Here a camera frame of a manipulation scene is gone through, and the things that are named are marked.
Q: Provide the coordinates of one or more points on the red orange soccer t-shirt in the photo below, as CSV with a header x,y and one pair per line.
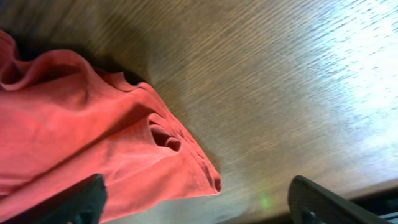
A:
x,y
63,120

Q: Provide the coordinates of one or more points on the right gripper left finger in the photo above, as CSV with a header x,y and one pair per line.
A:
x,y
82,203

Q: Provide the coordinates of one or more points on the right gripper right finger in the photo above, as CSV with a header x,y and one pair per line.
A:
x,y
310,203

